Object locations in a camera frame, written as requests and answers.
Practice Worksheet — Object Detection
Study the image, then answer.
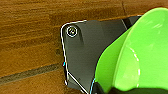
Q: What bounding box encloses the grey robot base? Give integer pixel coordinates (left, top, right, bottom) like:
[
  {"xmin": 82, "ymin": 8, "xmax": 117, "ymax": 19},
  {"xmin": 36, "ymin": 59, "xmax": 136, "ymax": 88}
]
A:
[{"xmin": 60, "ymin": 14, "xmax": 143, "ymax": 94}]

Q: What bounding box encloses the bright green bowl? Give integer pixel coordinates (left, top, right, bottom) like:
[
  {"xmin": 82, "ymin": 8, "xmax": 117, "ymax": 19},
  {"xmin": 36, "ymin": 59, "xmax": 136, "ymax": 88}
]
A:
[{"xmin": 94, "ymin": 7, "xmax": 168, "ymax": 93}]

